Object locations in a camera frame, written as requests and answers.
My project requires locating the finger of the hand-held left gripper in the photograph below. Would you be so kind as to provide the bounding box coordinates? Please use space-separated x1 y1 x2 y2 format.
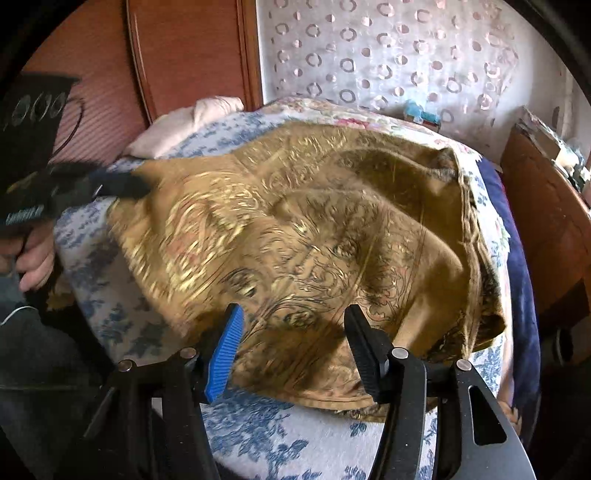
55 167 152 212

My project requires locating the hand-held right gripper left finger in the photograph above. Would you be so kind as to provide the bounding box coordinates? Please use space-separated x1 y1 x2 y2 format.
83 304 245 480

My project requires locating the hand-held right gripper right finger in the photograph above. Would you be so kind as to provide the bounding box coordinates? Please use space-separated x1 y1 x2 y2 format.
344 304 539 480

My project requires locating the mustard patterned shirt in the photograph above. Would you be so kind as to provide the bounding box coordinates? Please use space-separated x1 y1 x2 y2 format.
108 121 509 423

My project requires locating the pale pink pillow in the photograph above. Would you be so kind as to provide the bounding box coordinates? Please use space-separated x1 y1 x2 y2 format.
124 95 245 160

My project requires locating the blue floral bed sheet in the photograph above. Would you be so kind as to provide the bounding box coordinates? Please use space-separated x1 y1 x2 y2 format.
51 108 513 480

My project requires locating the wooden headboard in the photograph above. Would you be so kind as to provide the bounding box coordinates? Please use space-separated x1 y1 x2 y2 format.
18 0 264 155

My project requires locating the navy bed sheet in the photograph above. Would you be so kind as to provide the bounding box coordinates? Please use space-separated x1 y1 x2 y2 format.
475 157 542 435

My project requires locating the person's dark clothing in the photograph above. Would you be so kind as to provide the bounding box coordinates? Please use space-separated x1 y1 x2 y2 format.
0 302 114 480

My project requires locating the wooden side cabinet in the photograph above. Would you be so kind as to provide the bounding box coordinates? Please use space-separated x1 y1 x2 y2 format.
501 124 591 319

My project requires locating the box with blue bag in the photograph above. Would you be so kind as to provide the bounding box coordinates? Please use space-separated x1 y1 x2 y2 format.
404 102 443 133

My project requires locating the stack of papers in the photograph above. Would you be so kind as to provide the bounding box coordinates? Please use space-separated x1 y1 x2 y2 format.
517 106 563 158

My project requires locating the white circle-patterned curtain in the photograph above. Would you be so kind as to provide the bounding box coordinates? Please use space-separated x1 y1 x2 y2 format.
256 0 561 162

